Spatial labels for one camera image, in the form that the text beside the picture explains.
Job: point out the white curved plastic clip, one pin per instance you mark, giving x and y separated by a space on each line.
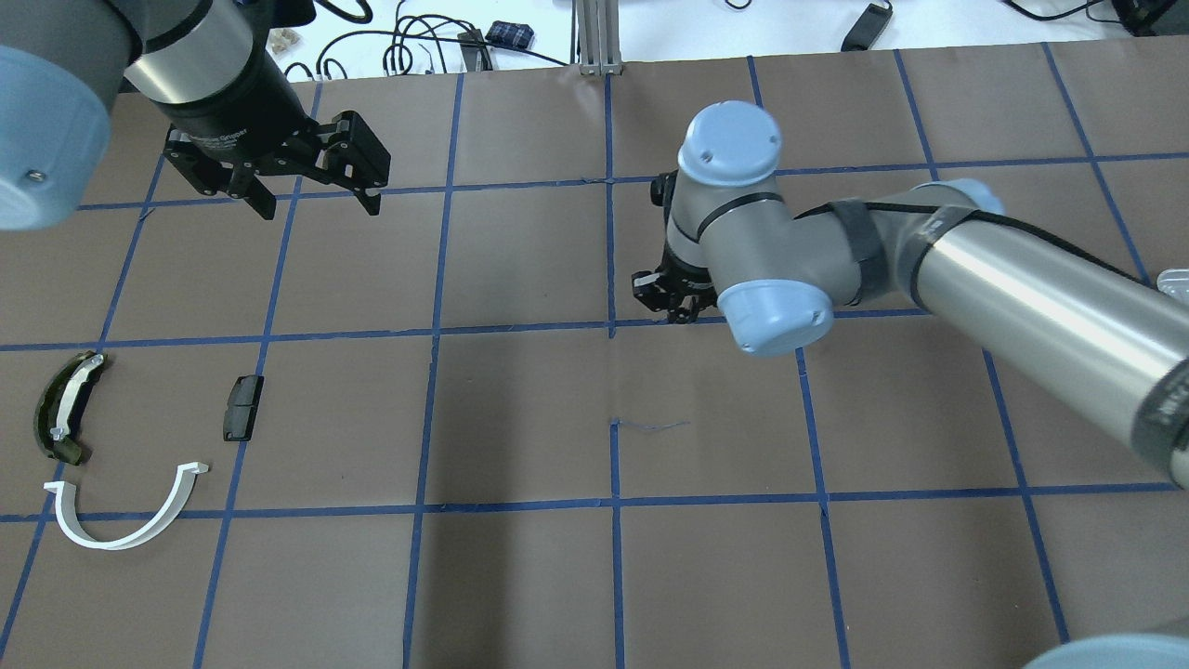
63 505

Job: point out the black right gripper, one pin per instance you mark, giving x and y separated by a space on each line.
663 286

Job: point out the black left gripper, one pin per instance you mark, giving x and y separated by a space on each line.
234 100

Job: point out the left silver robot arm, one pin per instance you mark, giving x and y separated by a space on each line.
234 119

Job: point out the green curved brake shoe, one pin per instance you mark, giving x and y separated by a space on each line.
58 412

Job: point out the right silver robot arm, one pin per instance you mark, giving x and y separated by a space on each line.
1109 347

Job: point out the dark grey brake pad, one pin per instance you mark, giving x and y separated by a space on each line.
238 422

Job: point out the black power adapter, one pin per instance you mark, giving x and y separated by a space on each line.
868 27

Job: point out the aluminium frame post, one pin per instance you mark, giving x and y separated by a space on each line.
597 45

